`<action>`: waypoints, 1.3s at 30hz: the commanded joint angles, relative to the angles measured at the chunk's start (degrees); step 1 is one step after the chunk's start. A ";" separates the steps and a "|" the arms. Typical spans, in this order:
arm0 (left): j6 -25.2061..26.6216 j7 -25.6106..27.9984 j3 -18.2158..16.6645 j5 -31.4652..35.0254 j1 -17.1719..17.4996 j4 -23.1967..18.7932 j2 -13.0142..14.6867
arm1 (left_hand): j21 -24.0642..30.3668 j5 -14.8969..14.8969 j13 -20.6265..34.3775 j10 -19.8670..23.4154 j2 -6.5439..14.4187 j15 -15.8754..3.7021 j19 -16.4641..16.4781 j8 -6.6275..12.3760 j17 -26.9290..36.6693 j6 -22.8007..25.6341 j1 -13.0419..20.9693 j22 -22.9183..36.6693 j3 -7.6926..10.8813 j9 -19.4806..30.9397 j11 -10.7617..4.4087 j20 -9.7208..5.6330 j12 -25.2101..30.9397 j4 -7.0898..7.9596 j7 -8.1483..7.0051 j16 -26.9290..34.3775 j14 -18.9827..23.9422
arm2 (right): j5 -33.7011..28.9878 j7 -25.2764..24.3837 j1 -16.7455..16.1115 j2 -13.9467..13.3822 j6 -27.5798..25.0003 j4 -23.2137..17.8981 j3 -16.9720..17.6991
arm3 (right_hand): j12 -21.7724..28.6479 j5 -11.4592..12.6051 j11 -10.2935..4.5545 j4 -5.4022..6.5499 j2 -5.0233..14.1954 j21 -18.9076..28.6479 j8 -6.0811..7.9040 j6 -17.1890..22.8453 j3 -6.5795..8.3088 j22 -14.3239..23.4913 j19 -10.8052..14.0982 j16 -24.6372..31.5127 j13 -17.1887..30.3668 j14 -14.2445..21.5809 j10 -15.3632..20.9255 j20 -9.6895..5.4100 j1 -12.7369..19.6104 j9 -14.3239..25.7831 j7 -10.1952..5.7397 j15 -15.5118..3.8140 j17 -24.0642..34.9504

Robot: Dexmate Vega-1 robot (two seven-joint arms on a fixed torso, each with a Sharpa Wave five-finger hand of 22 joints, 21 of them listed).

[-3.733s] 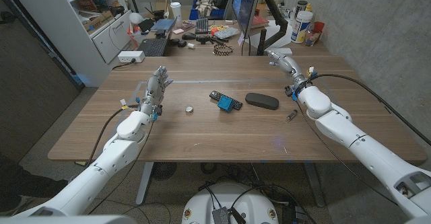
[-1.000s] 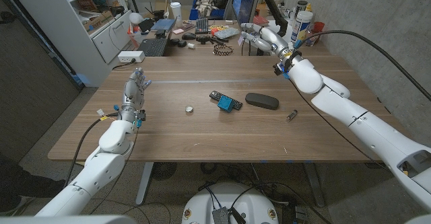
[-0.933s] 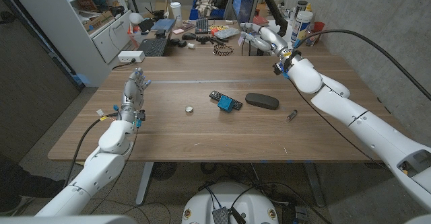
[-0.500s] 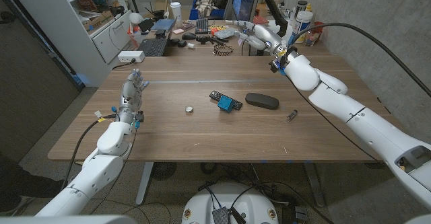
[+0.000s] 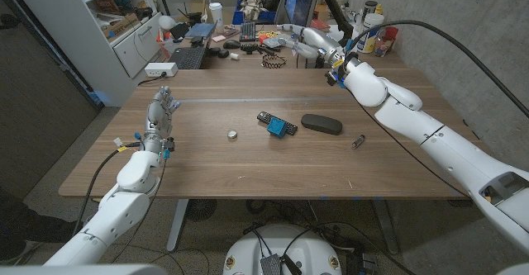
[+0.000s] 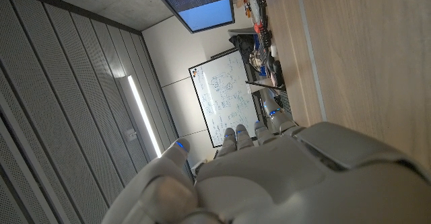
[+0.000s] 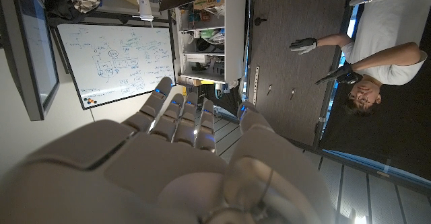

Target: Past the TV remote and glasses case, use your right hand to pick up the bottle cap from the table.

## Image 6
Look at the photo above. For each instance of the grey ceiling sensor box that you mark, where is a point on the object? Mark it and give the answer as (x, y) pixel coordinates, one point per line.
(130, 135)

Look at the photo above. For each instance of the black computer monitor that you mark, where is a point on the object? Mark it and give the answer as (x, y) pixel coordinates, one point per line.
(198, 5)

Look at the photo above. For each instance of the black jacket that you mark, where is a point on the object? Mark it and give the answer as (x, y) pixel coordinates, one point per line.
(242, 47)

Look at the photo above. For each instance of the small black keyboard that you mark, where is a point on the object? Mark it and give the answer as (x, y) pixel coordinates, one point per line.
(266, 37)

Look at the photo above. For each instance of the small white cylinder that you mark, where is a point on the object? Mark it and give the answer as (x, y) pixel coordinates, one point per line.
(273, 51)

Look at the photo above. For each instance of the long ceiling light strip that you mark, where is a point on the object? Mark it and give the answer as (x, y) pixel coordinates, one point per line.
(143, 114)

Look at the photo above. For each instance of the whiteboard with black frame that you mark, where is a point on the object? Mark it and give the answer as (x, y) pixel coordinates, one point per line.
(224, 96)

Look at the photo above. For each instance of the dark laptop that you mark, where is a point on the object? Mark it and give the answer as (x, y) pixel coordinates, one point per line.
(266, 85)

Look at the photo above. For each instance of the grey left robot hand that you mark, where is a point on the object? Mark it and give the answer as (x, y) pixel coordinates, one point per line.
(286, 183)

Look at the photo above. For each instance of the large black keyboard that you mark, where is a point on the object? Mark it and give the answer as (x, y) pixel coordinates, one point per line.
(285, 102)

